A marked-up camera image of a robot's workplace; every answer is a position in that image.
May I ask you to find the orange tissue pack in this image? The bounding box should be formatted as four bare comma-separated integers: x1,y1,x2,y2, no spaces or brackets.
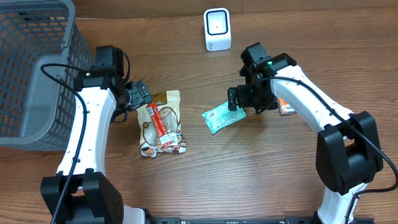
277,98,296,116

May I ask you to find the teal wet wipes pack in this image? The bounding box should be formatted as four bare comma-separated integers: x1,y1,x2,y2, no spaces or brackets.
201,101,246,134

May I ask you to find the red white snack bar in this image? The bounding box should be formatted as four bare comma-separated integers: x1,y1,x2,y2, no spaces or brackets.
146,103,173,147

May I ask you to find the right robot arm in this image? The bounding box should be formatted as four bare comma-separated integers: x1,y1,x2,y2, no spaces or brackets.
228,43,383,223

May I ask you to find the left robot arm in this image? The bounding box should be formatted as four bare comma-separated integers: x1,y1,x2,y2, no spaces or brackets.
40,45,152,224

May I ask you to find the white barcode scanner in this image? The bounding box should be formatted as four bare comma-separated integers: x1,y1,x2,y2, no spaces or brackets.
203,7,232,52

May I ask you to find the grey plastic shopping basket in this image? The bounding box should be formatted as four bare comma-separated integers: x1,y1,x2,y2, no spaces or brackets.
1,0,94,151

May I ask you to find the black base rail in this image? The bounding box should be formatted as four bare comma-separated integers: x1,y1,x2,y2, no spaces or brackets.
147,217,321,224

